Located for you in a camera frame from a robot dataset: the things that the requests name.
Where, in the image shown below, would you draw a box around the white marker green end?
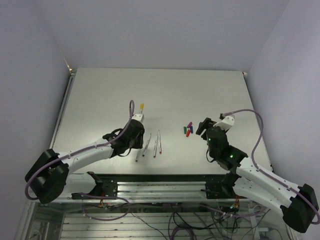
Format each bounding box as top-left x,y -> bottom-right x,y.
135,149 -> 142,163

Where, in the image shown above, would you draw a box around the white marker yellow end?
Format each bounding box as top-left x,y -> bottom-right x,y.
139,103 -> 144,114

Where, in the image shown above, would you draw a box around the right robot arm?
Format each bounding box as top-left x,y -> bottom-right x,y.
196,116 -> 319,233

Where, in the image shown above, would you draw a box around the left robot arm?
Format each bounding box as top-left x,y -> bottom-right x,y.
25,113 -> 145,204

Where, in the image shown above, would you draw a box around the white marker blue end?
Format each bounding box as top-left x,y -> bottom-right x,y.
142,133 -> 152,157

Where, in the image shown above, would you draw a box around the white marker purple end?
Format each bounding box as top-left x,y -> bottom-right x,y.
153,134 -> 159,159

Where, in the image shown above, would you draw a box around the white marker red end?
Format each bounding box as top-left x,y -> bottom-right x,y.
158,130 -> 162,154

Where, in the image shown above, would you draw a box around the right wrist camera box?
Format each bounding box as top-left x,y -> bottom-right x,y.
217,113 -> 235,132

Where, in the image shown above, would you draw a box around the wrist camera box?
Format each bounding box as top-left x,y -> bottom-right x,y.
132,113 -> 145,123
217,113 -> 235,132

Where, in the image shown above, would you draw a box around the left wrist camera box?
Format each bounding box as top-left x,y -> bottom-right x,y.
132,113 -> 145,123

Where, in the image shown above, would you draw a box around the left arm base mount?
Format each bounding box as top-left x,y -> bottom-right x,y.
71,171 -> 118,200

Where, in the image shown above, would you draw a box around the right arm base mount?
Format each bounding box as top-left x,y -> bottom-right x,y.
200,172 -> 240,199

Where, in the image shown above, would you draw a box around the aluminium frame rails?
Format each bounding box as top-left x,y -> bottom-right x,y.
25,175 -> 301,240

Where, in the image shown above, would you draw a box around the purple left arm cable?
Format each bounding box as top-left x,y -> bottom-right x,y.
24,100 -> 137,200

